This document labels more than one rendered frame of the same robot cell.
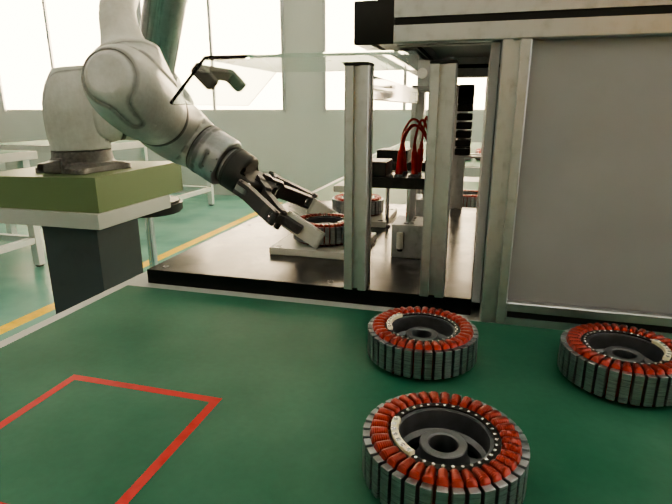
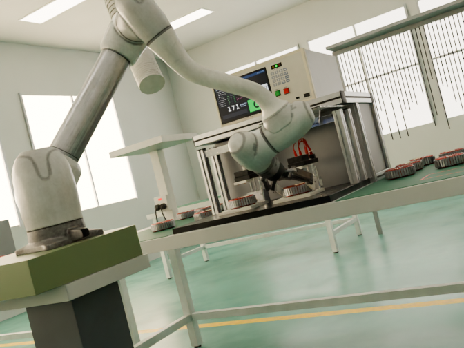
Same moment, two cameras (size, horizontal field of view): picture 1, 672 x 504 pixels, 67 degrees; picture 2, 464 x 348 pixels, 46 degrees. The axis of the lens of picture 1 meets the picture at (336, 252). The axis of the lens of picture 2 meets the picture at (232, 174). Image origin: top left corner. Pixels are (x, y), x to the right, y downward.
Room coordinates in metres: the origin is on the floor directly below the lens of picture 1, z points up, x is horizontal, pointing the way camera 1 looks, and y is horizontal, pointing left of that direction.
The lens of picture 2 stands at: (0.56, 2.06, 0.89)
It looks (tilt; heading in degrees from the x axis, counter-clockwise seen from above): 1 degrees up; 284
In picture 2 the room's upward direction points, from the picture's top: 14 degrees counter-clockwise
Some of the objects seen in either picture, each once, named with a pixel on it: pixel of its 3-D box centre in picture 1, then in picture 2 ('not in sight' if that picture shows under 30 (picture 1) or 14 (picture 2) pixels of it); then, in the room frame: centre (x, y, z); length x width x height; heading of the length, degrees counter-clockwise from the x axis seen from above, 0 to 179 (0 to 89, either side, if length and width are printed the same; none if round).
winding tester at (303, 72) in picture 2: not in sight; (279, 90); (0.87, -0.32, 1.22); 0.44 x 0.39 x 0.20; 164
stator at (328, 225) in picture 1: (325, 228); (297, 189); (0.86, 0.02, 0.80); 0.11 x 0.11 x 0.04
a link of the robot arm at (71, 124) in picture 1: (79, 108); (45, 186); (1.44, 0.70, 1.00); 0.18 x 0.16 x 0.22; 127
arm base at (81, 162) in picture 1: (77, 160); (61, 233); (1.42, 0.71, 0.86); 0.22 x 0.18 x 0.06; 155
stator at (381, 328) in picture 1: (421, 340); (400, 172); (0.48, -0.09, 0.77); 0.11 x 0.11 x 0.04
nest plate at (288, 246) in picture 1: (325, 242); (299, 195); (0.86, 0.02, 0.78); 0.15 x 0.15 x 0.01; 74
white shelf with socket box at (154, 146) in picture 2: not in sight; (163, 181); (1.69, -0.82, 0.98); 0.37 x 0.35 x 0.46; 164
